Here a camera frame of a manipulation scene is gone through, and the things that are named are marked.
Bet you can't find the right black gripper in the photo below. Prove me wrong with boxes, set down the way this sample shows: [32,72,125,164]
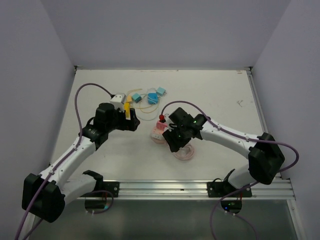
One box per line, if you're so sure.
[163,124,192,152]

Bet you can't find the yellow cube power socket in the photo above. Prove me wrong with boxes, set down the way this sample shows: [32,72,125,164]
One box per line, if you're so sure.
[124,102,131,121]

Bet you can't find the yellow charging cable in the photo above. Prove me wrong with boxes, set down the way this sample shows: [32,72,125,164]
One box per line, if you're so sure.
[126,87,161,115]

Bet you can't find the pink power socket cluster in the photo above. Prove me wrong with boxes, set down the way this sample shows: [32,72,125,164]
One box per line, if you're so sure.
[150,121,168,144]

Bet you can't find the pale yellow plug adapter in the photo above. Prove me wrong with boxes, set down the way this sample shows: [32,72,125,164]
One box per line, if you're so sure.
[126,96,133,103]

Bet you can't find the light teal usb charger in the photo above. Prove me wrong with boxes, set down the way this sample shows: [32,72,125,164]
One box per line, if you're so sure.
[131,93,142,103]

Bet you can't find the blue plug adapter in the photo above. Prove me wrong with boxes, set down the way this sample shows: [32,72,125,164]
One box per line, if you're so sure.
[147,92,159,105]

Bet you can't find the light teal charging cable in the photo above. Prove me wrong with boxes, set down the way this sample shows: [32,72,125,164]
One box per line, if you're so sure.
[134,87,161,122]

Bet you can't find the teal plug adapter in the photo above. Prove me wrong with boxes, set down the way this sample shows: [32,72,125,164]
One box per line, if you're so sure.
[156,87,167,97]

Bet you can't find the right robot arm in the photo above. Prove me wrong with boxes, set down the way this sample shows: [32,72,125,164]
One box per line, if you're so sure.
[159,107,285,197]

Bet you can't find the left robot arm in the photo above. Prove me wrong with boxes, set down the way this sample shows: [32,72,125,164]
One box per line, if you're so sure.
[22,102,140,223]

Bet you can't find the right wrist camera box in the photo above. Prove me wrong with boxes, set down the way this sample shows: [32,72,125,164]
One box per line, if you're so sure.
[156,113,174,131]

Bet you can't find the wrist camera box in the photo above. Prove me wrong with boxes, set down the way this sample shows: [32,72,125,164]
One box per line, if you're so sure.
[156,113,174,131]
[109,93,127,112]

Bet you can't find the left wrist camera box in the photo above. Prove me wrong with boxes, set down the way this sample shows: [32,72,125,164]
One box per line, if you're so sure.
[109,93,127,112]

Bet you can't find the right black base bracket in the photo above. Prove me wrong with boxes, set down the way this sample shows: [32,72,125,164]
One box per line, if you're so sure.
[206,169,253,198]

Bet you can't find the black base bracket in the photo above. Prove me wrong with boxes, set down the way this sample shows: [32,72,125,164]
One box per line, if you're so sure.
[206,169,253,198]
[81,181,120,198]

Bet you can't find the left black base bracket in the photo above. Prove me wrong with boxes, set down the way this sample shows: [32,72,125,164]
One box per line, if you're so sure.
[81,181,120,198]

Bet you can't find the aluminium front rail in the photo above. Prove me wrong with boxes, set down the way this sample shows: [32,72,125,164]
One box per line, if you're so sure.
[74,177,296,200]

